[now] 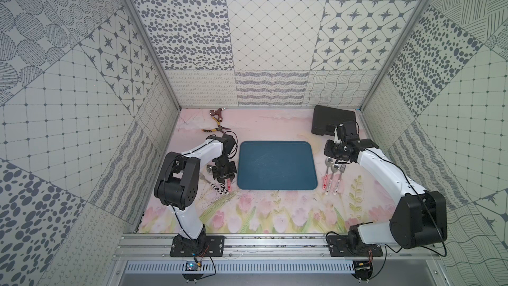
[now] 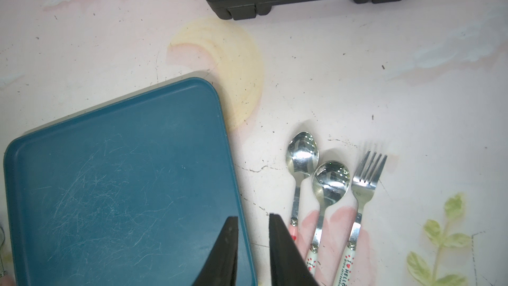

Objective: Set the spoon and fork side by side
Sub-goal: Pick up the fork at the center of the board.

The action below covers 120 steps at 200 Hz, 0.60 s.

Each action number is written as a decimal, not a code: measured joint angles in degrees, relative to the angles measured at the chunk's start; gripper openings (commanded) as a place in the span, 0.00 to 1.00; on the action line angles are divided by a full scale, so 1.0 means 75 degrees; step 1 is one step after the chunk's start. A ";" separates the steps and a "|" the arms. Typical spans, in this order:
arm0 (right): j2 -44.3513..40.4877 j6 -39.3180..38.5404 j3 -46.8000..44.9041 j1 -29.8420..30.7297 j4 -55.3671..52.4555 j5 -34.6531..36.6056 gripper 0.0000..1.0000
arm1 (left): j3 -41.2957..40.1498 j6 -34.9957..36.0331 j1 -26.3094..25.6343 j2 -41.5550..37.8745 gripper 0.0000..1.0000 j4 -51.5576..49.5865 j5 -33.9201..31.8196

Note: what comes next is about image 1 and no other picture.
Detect cow pattern handle spoon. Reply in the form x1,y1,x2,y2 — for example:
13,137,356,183
206,165,229,195

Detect white hello kitty fork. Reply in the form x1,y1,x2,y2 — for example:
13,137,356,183
333,164,347,195

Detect white hello kitty spoon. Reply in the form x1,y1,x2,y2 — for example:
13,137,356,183
325,164,340,195

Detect pink strawberry handle spoon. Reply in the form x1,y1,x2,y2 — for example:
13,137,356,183
322,158,334,191

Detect cow pattern handle fork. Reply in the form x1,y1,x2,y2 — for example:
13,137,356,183
199,173,226,195

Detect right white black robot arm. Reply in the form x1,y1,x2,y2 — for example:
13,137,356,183
324,139,447,250

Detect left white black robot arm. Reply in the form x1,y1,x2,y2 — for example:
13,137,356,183
153,134,238,244

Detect teal plastic tray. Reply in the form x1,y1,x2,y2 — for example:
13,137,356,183
237,140,318,191

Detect black plastic case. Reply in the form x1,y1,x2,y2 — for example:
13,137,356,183
311,105,356,136

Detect floral pink table mat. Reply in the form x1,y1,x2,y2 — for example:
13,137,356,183
138,108,384,234

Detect left green circuit board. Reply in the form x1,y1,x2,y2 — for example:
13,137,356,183
182,261,203,282

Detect right black controller board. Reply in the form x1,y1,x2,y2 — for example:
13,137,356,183
352,261,373,282

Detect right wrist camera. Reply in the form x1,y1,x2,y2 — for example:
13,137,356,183
335,120,359,142

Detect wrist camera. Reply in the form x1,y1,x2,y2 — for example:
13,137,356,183
221,134,238,156
335,120,359,142

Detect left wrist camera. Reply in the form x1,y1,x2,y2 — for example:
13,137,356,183
221,134,238,156

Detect yellow black handled pliers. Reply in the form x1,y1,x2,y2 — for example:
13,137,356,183
202,117,230,134

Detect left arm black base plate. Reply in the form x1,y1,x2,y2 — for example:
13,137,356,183
170,234,226,258

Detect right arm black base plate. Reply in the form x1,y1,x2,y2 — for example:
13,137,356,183
325,232,384,258

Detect aluminium mounting rail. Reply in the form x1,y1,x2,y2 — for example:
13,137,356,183
112,233,439,261

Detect white slotted cable duct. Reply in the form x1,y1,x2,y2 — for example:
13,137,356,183
125,259,353,274

